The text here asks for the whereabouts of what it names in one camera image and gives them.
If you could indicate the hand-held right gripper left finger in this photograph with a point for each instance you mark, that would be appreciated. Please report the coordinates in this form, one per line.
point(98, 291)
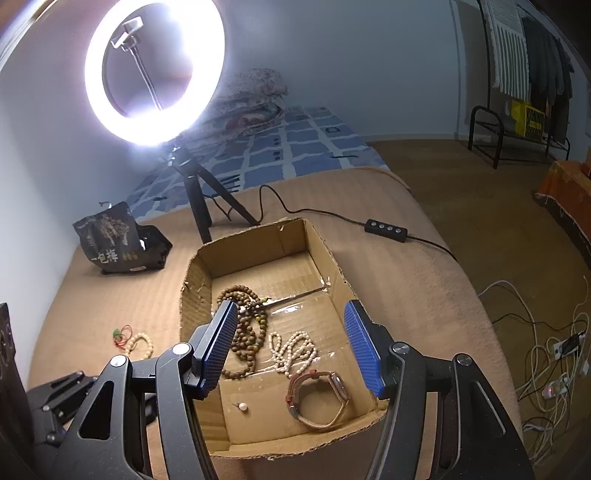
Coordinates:
point(216, 353)

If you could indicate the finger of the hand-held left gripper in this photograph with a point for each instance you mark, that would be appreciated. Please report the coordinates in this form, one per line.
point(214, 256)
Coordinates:
point(60, 392)
point(53, 434)

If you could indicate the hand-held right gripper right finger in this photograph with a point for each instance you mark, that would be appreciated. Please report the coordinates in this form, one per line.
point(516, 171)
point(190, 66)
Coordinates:
point(364, 350)

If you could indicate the cardboard box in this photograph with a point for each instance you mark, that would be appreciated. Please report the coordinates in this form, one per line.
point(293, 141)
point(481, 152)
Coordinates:
point(318, 323)

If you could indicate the small pearl stud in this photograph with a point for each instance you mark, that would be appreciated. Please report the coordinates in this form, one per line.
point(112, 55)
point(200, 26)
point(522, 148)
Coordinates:
point(242, 407)

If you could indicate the black inline button controller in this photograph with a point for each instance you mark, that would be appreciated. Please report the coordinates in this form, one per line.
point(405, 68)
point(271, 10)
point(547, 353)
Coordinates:
point(385, 228)

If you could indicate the black snack bag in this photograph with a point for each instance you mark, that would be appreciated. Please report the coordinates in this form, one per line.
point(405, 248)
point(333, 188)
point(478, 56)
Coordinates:
point(115, 244)

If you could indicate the black tripod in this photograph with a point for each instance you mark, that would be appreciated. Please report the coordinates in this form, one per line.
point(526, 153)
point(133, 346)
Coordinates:
point(196, 203)

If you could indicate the white power strip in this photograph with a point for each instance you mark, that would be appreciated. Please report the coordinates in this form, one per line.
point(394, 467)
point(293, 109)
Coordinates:
point(569, 345)

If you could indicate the blue checked bedsheet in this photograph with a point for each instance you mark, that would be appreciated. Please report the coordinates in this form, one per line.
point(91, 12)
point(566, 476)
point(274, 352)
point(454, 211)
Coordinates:
point(300, 143)

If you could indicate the black metal clothes rack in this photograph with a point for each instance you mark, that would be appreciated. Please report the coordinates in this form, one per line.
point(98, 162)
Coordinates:
point(485, 134)

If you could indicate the orange cloth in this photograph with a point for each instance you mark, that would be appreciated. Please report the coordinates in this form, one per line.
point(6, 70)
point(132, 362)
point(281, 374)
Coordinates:
point(568, 198)

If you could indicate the folded floral quilt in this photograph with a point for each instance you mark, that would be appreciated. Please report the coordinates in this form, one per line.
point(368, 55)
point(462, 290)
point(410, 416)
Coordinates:
point(254, 101)

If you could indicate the yellow box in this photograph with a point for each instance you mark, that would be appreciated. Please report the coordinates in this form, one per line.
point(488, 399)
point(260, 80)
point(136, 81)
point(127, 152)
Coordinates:
point(526, 117)

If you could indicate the phone holder on gooseneck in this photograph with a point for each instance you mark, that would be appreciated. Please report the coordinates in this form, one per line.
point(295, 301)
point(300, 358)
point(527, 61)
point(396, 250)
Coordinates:
point(127, 34)

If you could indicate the striped hanging cloth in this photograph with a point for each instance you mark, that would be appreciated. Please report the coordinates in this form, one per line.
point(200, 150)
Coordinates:
point(508, 50)

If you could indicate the dark hanging clothes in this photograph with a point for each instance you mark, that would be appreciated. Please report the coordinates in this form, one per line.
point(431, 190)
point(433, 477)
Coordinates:
point(547, 69)

